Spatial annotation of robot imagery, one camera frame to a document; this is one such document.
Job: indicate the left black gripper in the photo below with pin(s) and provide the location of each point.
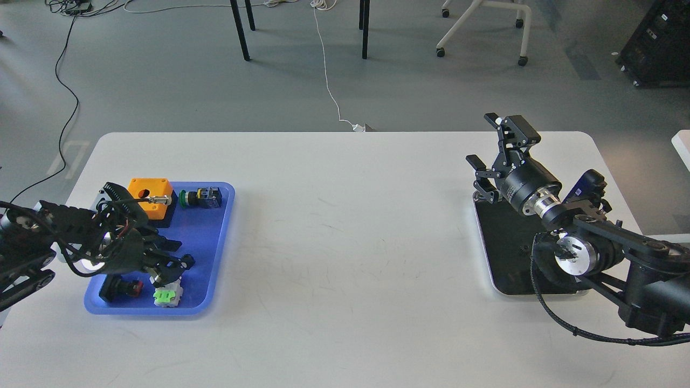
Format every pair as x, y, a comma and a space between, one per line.
138, 251

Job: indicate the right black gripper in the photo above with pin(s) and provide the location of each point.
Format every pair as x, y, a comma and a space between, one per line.
522, 181

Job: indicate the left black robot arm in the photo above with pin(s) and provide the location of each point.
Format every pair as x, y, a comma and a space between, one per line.
28, 235

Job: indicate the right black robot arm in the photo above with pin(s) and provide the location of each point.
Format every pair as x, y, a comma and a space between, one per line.
537, 243

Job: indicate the blue plastic tray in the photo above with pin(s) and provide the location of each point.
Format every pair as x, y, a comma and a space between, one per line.
203, 235

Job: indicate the silver metal tray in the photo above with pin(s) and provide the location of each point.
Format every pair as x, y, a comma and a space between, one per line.
503, 230

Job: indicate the orange button box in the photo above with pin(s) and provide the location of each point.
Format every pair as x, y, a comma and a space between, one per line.
151, 196

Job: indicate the red and black push button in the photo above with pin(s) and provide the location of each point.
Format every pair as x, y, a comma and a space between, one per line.
114, 286

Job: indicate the black equipment case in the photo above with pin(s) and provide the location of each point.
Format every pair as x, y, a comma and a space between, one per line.
657, 53

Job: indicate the green and silver switch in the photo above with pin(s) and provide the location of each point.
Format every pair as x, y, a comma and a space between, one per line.
168, 296

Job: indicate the green and yellow button switch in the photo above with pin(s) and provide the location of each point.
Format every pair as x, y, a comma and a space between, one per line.
205, 198

